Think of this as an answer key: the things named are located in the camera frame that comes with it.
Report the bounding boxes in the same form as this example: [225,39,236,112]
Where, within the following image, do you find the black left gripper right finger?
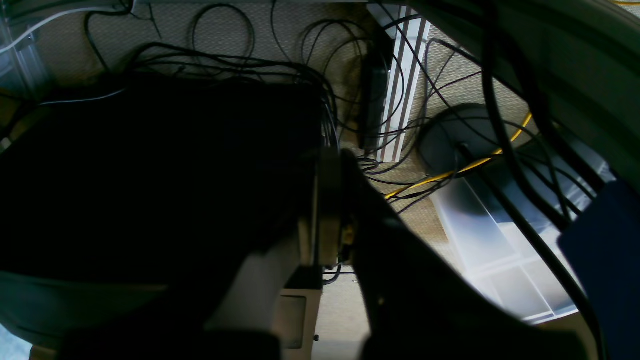
[340,150,588,360]

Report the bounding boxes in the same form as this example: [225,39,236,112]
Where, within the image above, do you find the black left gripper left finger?
[60,150,345,360]

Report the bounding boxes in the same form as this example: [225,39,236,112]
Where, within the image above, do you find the black round stand base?
[415,103,514,182]

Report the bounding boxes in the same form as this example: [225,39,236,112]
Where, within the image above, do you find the black power strip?
[356,38,393,154]

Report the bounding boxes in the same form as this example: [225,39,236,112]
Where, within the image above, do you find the yellow cable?
[384,112,533,200]

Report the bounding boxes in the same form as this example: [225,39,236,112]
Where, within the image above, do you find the white aluminium frame rail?
[367,3,431,163]

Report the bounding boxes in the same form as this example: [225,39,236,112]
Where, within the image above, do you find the white cable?
[0,5,136,55]

